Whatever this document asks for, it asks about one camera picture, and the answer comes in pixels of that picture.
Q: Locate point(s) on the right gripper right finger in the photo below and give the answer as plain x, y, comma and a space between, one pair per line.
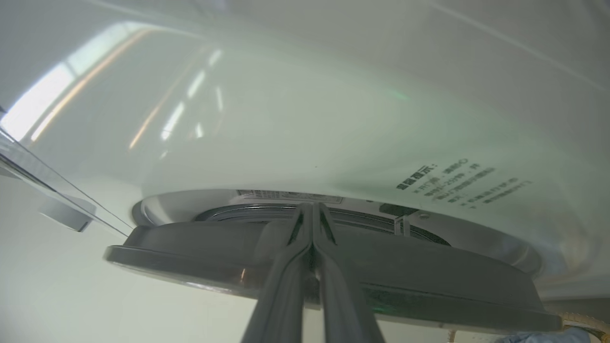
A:
340, 295

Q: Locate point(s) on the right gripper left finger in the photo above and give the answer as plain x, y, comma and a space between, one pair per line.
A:
286, 286

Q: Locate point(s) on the grey round washing machine door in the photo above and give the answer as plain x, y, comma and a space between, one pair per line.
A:
429, 276

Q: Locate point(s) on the blue garment with orange prints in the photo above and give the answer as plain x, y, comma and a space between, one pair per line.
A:
548, 337

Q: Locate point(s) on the white front-load washing machine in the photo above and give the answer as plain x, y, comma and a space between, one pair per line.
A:
286, 119

